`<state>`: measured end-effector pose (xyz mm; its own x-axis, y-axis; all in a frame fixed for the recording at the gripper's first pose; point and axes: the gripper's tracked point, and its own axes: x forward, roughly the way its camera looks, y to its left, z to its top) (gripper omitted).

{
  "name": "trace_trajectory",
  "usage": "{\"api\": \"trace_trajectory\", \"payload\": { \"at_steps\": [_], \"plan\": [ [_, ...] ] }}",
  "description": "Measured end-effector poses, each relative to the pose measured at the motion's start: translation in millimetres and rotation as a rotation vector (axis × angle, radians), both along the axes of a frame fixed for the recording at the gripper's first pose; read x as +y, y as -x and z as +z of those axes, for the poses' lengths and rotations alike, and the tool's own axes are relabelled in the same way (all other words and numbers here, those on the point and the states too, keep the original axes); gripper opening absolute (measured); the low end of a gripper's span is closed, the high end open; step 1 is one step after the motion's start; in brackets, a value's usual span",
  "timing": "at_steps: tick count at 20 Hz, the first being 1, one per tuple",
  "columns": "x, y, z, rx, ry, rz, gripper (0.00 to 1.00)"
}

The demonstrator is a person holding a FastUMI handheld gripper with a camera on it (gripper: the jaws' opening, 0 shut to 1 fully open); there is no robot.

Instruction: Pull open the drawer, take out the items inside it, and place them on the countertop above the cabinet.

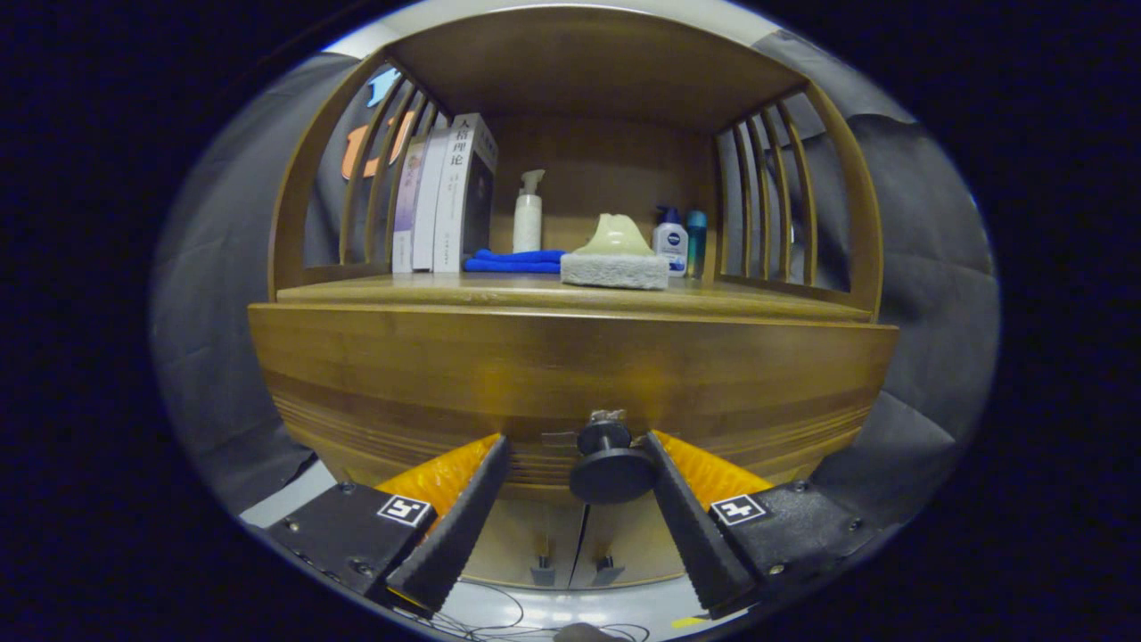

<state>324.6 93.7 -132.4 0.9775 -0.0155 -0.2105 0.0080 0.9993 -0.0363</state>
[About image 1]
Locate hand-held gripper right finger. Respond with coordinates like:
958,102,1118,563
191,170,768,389
644,431,892,618

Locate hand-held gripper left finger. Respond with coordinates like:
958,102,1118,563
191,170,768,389
266,434,512,616

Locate pale green handled sponge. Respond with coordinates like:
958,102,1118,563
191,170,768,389
560,213,670,291

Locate wooden cabinet door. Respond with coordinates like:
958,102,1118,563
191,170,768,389
570,499,705,588
464,495,589,589

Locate wooden countertop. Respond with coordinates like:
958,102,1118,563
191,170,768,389
276,270,873,324

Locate wooden cabinet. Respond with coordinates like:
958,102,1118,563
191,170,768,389
248,4,899,589

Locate blue folded cloth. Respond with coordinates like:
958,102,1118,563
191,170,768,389
464,248,567,274

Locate teal bottle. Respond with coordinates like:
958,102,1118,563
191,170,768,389
685,210,708,279

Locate white lotion bottle blue cap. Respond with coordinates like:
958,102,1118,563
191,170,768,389
653,206,689,277

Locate white pump bottle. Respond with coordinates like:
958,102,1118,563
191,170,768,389
513,169,546,253

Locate purple book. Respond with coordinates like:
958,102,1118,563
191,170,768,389
392,134,429,274

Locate white book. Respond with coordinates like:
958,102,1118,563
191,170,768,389
412,127,454,272

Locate grey portrait cover book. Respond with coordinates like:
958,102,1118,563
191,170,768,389
432,112,498,274

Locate thin black floor cables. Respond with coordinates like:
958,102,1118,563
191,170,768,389
392,584,652,642

